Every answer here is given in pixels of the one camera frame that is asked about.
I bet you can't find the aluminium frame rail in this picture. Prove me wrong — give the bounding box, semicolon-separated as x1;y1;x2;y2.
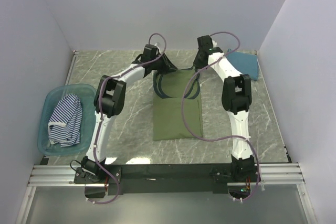
27;163;305;187

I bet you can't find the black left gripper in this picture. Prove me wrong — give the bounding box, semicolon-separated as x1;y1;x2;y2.
151;52;178;76

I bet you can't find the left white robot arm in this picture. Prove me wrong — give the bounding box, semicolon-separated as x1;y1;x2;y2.
81;44;177;183

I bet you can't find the blue white striped tank top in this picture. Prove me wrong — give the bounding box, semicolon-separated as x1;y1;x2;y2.
48;93;83;147

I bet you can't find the olive green tank top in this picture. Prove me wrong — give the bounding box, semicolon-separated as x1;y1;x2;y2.
153;67;203;141

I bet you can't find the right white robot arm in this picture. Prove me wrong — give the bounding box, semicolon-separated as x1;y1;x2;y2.
193;35;257;182

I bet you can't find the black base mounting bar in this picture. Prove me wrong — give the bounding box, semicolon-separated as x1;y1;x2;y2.
73;163;261;198

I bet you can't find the translucent teal laundry basket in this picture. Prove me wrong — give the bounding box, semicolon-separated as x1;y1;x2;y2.
37;84;96;156

